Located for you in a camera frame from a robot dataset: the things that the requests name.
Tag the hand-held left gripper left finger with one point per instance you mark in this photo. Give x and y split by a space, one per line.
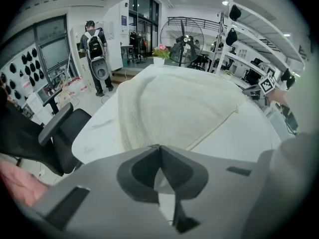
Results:
139 178

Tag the cluster of clear water jugs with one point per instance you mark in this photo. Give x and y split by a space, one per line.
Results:
76 86

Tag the wall of black pouches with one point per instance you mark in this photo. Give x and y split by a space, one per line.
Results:
32 67

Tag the black mesh office chair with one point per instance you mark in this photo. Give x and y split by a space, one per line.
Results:
25 133

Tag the small green plant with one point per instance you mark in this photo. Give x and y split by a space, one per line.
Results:
228 75

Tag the black hanging pouch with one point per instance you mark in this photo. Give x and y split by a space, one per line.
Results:
235 12
231 37
288 78

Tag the wooden step platform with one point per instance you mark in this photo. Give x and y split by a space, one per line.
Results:
124 75

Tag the pink flower pot plant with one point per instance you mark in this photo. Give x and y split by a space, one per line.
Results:
160 52

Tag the dark clothes rack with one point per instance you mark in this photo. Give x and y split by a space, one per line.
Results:
137 46

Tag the black standing fan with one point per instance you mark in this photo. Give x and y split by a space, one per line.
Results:
185 40

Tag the round ceiling light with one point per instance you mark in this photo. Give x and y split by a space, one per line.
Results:
225 2

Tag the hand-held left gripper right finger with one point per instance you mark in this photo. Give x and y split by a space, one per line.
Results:
184 178

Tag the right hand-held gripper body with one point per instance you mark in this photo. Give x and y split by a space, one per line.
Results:
266 83

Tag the beige towel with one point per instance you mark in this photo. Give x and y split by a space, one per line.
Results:
179 108

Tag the person's right forearm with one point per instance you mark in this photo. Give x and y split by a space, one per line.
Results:
277 96

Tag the white shelving rack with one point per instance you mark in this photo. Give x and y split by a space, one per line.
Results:
269 31

